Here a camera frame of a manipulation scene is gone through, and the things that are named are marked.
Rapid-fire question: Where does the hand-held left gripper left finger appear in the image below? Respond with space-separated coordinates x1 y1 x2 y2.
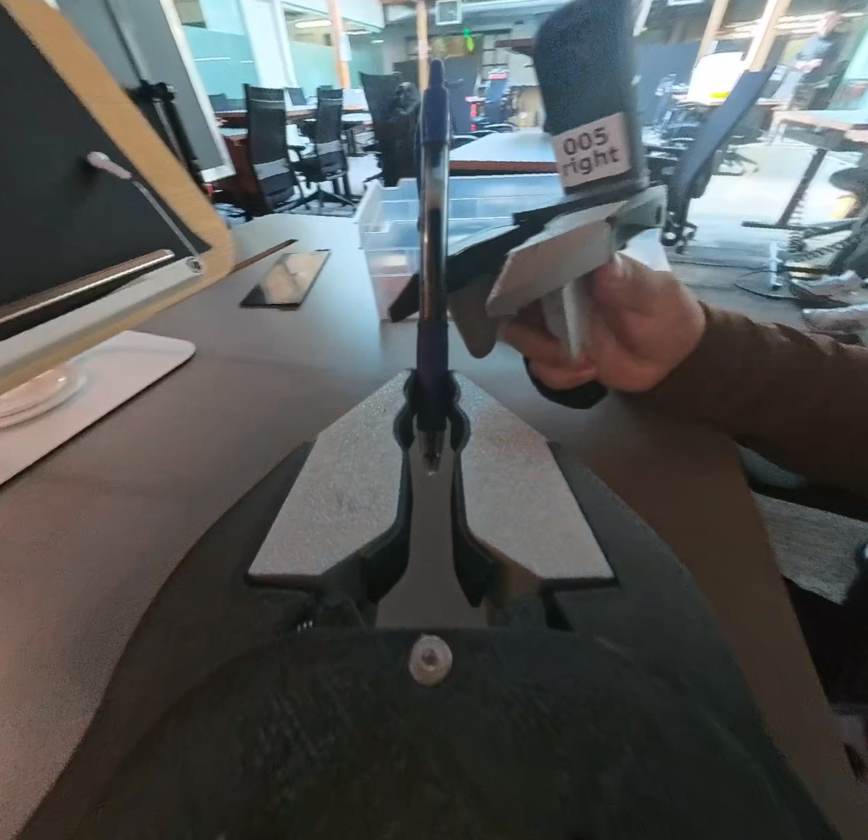
246 371 415 602

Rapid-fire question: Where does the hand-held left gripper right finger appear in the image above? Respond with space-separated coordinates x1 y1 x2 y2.
449 371 616 608

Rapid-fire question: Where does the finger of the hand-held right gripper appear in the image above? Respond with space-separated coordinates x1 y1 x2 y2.
486 202 633 317
387 225 526 360

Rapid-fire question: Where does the blue pen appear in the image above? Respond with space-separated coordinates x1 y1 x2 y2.
414 57 454 476

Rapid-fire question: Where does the person's right forearm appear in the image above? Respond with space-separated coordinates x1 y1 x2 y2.
651 305 868 498

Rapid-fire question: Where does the person's right hand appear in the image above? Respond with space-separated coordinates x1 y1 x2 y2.
498 253 709 397

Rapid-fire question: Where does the grey table with brown edge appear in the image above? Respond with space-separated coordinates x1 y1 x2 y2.
448 130 564 174

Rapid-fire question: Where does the clear plastic storage bin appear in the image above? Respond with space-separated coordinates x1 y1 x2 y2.
354 174 571 297

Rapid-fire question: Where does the dark mesh office chair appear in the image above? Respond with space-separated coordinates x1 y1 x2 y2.
661 67 777 251

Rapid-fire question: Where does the black jacket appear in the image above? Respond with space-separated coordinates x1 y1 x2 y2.
393 81 425 177

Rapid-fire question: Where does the dark glossy flat plate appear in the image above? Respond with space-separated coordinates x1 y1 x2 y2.
239 249 332 309

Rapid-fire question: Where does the black office chair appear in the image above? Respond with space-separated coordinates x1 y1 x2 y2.
295 86 354 207
358 70 425 187
243 84 299 214

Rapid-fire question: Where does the dark framed board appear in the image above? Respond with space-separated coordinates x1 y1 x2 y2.
47 0 238 183

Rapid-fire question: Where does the wooden desk with coiled cable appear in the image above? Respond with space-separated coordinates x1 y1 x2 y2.
773 108 868 231

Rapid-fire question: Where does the white monitor cable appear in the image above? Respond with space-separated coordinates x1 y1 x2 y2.
87 150 204 272

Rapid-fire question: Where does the monitor with wooden frame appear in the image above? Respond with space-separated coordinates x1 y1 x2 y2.
0 0 235 485

